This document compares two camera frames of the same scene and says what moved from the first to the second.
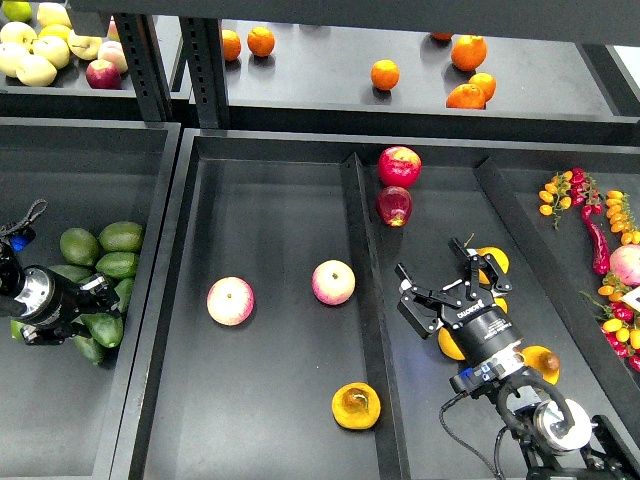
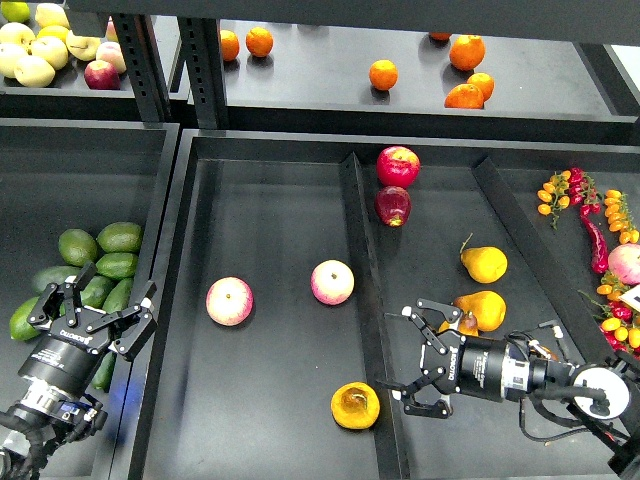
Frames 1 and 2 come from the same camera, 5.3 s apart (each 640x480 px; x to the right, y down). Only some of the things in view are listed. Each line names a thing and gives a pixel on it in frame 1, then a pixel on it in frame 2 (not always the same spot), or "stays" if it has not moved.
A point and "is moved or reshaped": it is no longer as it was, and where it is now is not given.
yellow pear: x=356 y=405 stays
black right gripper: x=480 y=327 -> x=471 y=365
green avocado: x=79 y=247 stays
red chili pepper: x=602 y=259 stays
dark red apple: x=394 y=205 stays
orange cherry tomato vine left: x=555 y=196 stays
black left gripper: x=50 y=300 -> x=66 y=358
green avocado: x=106 y=329 is moved or reshaped
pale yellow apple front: x=35 y=71 stays
